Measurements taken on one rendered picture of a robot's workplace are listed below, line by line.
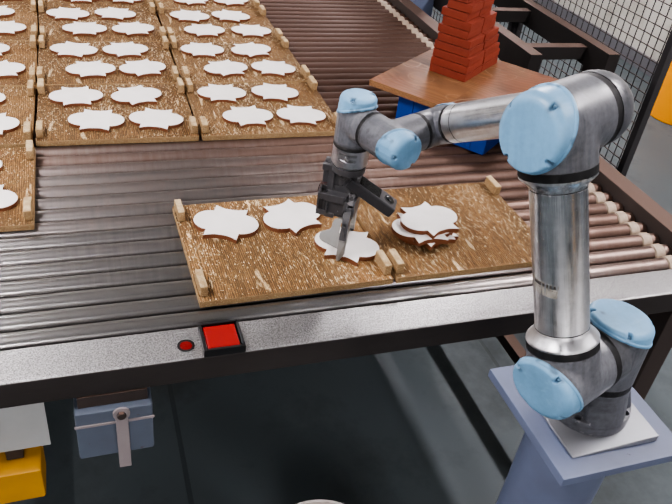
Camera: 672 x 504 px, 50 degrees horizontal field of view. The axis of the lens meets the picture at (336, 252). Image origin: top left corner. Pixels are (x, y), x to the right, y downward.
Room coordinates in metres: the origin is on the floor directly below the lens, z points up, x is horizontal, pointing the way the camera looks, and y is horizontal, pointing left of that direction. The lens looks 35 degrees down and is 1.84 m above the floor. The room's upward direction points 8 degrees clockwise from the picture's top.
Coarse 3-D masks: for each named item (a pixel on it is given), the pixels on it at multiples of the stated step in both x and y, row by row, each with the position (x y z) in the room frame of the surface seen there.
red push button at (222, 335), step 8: (208, 328) 0.99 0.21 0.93; (216, 328) 0.99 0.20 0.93; (224, 328) 1.00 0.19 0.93; (232, 328) 1.00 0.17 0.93; (208, 336) 0.97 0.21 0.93; (216, 336) 0.97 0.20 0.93; (224, 336) 0.98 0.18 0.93; (232, 336) 0.98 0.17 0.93; (208, 344) 0.95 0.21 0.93; (216, 344) 0.95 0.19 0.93; (224, 344) 0.95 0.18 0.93; (232, 344) 0.96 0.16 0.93
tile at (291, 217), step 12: (288, 204) 1.43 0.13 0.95; (300, 204) 1.44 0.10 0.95; (312, 204) 1.45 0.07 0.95; (264, 216) 1.37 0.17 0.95; (276, 216) 1.37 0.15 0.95; (288, 216) 1.38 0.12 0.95; (300, 216) 1.39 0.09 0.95; (312, 216) 1.39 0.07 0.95; (276, 228) 1.33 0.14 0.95; (288, 228) 1.33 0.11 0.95; (300, 228) 1.34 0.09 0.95
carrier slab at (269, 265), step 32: (192, 224) 1.31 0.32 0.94; (192, 256) 1.19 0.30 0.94; (224, 256) 1.21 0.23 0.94; (256, 256) 1.23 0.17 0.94; (288, 256) 1.24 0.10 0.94; (320, 256) 1.26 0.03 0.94; (224, 288) 1.11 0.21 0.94; (256, 288) 1.12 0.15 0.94; (288, 288) 1.13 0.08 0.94; (320, 288) 1.15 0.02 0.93; (352, 288) 1.18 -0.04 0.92
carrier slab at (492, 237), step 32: (416, 192) 1.60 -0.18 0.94; (448, 192) 1.62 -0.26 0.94; (480, 192) 1.64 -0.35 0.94; (384, 224) 1.42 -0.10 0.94; (480, 224) 1.48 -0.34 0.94; (512, 224) 1.51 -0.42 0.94; (416, 256) 1.31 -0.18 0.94; (448, 256) 1.33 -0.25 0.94; (480, 256) 1.35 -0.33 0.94; (512, 256) 1.37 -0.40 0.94
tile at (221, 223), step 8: (216, 208) 1.37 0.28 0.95; (224, 208) 1.38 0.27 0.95; (200, 216) 1.33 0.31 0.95; (208, 216) 1.33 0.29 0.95; (216, 216) 1.34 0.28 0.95; (224, 216) 1.34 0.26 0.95; (232, 216) 1.35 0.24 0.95; (240, 216) 1.35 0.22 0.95; (248, 216) 1.36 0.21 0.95; (200, 224) 1.30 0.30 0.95; (208, 224) 1.30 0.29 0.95; (216, 224) 1.31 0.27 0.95; (224, 224) 1.31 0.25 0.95; (232, 224) 1.32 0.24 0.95; (240, 224) 1.32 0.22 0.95; (248, 224) 1.32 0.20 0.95; (256, 224) 1.33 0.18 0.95; (208, 232) 1.27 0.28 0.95; (216, 232) 1.28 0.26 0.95; (224, 232) 1.28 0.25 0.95; (232, 232) 1.28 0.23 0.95; (240, 232) 1.29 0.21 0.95; (248, 232) 1.29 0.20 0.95; (256, 232) 1.31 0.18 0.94; (232, 240) 1.27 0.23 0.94
